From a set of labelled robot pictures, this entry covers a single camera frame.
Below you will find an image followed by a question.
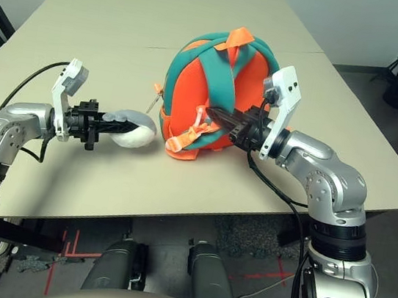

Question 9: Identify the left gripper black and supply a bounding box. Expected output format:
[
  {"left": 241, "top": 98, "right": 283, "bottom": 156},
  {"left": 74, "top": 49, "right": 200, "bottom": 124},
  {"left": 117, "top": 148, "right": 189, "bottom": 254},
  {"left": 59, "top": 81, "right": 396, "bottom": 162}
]
[{"left": 59, "top": 94, "right": 144, "bottom": 159}]

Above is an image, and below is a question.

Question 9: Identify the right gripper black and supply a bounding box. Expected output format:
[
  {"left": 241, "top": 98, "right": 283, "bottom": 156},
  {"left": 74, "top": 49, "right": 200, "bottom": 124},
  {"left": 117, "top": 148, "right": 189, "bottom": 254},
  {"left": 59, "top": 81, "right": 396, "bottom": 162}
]
[{"left": 200, "top": 99, "right": 279, "bottom": 156}]

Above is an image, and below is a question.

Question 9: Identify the grey white plush charm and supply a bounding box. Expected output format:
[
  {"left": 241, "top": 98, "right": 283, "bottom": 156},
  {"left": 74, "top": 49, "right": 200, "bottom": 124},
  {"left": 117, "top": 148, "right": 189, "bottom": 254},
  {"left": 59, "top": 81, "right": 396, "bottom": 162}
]
[{"left": 98, "top": 105, "right": 161, "bottom": 153}]

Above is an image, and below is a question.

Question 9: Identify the teal and orange backpack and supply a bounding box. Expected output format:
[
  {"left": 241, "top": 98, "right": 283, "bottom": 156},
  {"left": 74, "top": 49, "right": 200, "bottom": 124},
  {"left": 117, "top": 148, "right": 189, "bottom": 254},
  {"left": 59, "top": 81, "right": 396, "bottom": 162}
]
[{"left": 140, "top": 15, "right": 287, "bottom": 174}]

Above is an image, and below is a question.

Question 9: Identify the black table base bar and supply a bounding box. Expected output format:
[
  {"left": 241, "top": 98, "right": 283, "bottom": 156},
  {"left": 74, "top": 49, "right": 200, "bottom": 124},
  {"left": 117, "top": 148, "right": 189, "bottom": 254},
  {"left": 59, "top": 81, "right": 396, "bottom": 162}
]
[{"left": 0, "top": 218, "right": 65, "bottom": 253}]

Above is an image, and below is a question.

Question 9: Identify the grey robot left leg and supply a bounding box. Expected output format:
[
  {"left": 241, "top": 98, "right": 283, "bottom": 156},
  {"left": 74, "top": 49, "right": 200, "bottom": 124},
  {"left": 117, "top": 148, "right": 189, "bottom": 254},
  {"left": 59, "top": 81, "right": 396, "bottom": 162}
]
[{"left": 80, "top": 230, "right": 152, "bottom": 298}]

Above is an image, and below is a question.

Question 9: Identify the grey robot leg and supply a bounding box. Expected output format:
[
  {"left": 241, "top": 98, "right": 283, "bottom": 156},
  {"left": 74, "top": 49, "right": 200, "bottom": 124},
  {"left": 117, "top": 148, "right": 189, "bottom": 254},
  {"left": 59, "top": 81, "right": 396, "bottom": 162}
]
[
  {"left": 80, "top": 230, "right": 152, "bottom": 298},
  {"left": 183, "top": 239, "right": 246, "bottom": 298}
]

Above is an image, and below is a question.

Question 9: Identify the grey robot right leg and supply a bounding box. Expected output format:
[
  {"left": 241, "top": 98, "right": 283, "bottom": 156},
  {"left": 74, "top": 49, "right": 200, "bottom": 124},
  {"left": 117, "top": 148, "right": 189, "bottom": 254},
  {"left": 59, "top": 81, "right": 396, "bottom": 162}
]
[{"left": 183, "top": 239, "right": 246, "bottom": 298}]

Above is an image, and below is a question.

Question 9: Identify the white ribbed floor object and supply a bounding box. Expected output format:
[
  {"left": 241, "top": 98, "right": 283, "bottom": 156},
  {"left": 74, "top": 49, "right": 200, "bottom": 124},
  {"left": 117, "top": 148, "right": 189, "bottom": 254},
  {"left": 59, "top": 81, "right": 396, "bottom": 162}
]
[{"left": 0, "top": 239, "right": 21, "bottom": 262}]

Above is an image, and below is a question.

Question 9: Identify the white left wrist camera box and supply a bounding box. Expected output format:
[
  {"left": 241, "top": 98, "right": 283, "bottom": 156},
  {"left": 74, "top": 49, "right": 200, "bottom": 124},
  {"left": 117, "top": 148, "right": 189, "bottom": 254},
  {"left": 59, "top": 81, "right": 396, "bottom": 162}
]
[{"left": 44, "top": 56, "right": 92, "bottom": 145}]

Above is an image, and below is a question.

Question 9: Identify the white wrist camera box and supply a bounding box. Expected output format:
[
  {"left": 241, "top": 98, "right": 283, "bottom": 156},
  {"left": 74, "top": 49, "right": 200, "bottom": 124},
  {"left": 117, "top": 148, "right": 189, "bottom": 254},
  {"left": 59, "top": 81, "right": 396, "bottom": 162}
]
[
  {"left": 252, "top": 62, "right": 307, "bottom": 167},
  {"left": 44, "top": 56, "right": 92, "bottom": 145}
]

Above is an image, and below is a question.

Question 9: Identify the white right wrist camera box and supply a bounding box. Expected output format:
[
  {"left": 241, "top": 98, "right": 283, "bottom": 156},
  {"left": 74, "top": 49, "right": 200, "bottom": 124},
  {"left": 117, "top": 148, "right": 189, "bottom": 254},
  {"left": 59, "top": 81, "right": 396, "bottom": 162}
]
[{"left": 252, "top": 62, "right": 307, "bottom": 167}]

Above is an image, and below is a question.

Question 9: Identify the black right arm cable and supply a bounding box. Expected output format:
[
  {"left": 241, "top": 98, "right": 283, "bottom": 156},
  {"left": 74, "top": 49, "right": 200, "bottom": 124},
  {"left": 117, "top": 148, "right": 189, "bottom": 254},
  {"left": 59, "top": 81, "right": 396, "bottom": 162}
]
[{"left": 225, "top": 95, "right": 344, "bottom": 298}]

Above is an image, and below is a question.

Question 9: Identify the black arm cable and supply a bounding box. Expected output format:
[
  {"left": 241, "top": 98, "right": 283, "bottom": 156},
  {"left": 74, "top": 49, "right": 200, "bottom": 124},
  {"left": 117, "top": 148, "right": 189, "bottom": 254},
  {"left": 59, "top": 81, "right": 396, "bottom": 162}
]
[
  {"left": 225, "top": 95, "right": 344, "bottom": 298},
  {"left": 0, "top": 52, "right": 72, "bottom": 167}
]

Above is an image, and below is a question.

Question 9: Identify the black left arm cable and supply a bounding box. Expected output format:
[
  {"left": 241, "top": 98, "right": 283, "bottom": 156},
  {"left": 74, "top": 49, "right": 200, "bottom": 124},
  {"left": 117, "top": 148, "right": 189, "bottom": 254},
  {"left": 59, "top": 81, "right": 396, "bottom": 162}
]
[{"left": 0, "top": 52, "right": 72, "bottom": 167}]

